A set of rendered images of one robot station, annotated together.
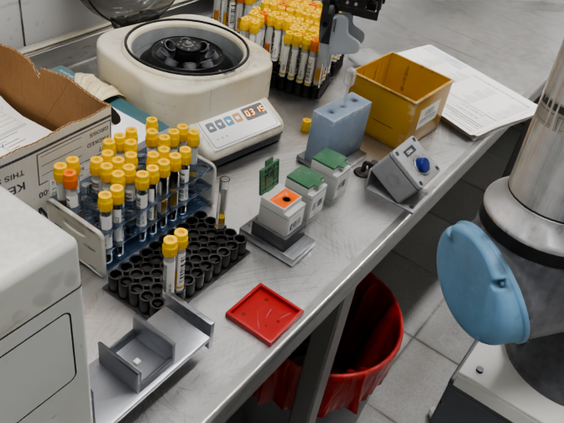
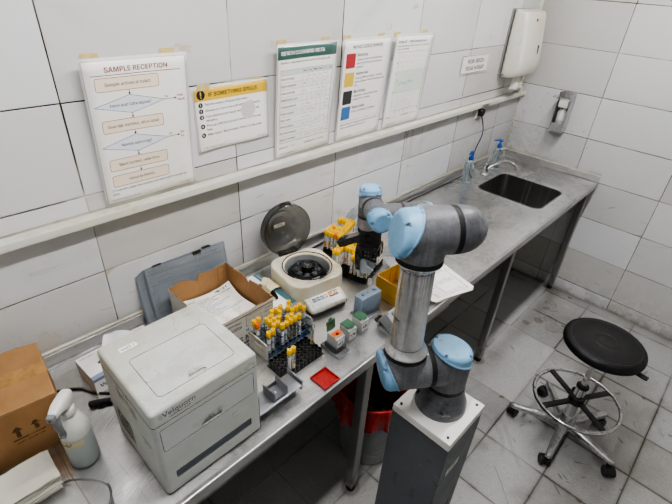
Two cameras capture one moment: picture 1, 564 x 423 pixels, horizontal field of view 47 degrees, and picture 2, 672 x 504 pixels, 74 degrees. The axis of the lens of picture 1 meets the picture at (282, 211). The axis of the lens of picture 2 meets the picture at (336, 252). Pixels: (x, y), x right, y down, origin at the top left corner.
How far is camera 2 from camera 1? 0.72 m
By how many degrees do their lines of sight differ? 12
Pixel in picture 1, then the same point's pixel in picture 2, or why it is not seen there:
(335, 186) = (361, 327)
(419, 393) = not seen: hidden behind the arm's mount
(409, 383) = not seen: hidden behind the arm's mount
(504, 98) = (456, 282)
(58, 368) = (249, 388)
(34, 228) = (245, 350)
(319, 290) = (348, 370)
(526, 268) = (393, 365)
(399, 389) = not seen: hidden behind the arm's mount
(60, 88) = (255, 288)
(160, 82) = (294, 283)
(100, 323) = (264, 378)
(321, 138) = (358, 305)
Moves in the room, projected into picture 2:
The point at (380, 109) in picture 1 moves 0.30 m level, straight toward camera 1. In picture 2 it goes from (388, 291) to (363, 340)
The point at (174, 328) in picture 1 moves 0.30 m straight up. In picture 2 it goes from (289, 381) to (289, 304)
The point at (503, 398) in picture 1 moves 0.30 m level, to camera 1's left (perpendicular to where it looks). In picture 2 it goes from (407, 414) to (309, 390)
